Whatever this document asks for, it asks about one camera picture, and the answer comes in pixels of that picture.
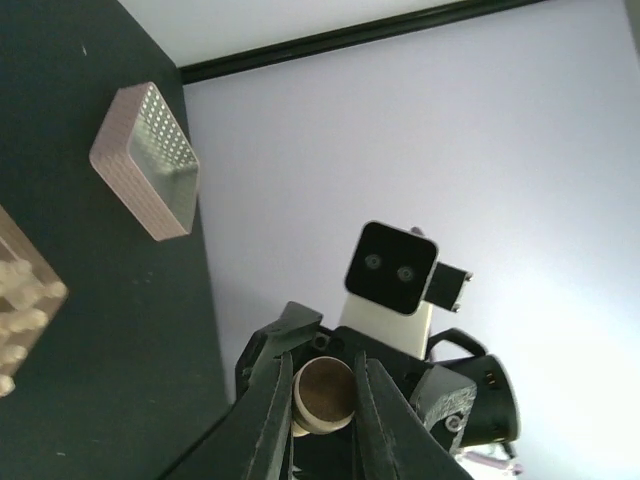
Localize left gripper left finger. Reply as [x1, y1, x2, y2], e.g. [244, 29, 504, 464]
[166, 353, 293, 480]

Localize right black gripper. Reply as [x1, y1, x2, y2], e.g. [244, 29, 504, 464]
[235, 301, 520, 455]

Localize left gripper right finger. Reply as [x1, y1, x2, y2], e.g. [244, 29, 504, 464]
[352, 352, 471, 480]

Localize wooden chess board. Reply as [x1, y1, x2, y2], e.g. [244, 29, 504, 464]
[1, 211, 68, 397]

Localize pink patterned metal tin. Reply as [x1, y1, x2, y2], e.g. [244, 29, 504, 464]
[89, 82, 200, 242]

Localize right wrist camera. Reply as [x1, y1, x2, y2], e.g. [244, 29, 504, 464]
[339, 221, 473, 360]

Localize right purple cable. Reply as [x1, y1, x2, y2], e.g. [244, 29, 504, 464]
[459, 447, 525, 476]

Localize black frame post right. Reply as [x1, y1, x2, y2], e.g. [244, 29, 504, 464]
[179, 0, 535, 85]

